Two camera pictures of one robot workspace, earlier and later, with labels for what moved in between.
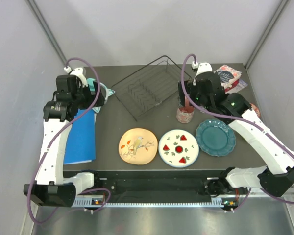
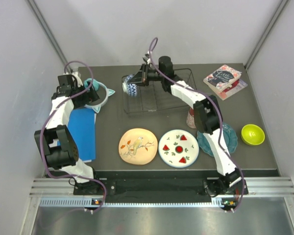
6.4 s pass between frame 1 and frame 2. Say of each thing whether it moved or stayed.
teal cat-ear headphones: stayed
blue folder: stayed
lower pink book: stayed
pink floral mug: moved
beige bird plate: stayed
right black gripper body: moved
